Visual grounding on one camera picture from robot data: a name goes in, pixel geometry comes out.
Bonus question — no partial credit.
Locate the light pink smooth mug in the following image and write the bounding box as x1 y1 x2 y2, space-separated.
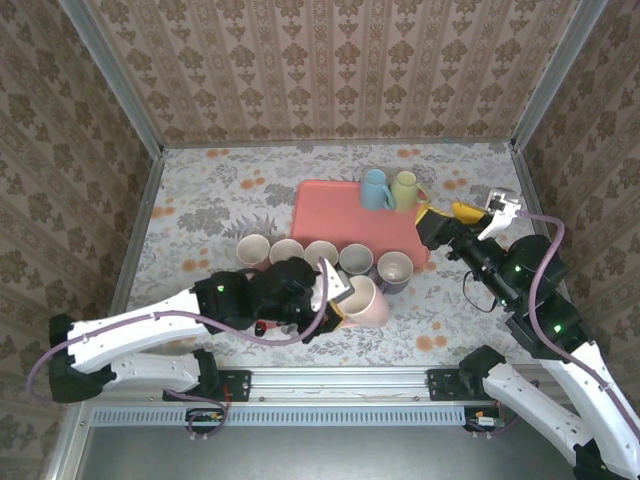
339 274 390 330

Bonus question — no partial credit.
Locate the white faceted mug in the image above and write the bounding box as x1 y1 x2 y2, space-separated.
268 237 305 266

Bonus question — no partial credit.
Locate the pink faceted mug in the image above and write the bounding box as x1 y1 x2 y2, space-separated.
236 233 272 271

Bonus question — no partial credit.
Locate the blue faceted mug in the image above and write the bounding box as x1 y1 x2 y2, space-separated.
303 239 341 271

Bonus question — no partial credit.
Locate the grey smooth mug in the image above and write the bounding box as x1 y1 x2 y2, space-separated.
338 243 375 277

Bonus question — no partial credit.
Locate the purple mug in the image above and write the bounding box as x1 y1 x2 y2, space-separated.
372 250 415 296

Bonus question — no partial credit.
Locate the light green mug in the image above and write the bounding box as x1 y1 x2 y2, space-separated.
389 169 432 214

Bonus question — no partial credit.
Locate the light blue smooth mug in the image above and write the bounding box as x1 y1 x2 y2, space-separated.
359 168 398 212

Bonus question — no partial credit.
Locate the pink plastic tray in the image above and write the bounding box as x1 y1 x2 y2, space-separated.
290 178 432 269

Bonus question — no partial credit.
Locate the grey metal panel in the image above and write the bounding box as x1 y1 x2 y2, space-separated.
79 424 576 480

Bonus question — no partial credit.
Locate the small connector board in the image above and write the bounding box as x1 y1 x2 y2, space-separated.
185 407 226 434
463 407 504 432

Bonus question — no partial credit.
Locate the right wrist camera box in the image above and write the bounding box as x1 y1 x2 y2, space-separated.
477 186 522 242

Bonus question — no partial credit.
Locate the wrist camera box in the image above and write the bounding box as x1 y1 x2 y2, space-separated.
477 186 522 242
308 268 355 312

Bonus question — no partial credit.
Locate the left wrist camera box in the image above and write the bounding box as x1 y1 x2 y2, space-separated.
308 268 355 312

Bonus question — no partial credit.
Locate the thin black cable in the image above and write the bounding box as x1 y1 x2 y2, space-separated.
462 269 499 315

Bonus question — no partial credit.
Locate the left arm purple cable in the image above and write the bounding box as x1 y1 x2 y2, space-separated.
24 257 331 441

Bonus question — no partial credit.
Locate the aluminium table edge rail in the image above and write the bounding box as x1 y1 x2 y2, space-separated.
509 144 571 301
107 149 166 321

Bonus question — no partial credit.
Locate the wide aluminium mounting rail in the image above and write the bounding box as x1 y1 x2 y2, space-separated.
74 364 581 404

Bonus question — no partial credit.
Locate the slotted grey cable duct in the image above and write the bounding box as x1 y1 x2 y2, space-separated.
91 405 469 427

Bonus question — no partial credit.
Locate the aluminium corner post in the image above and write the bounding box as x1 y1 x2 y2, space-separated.
57 0 166 156
509 0 611 151

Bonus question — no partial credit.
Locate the aluminium lower frame bar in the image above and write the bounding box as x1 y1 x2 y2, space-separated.
42 399 96 480

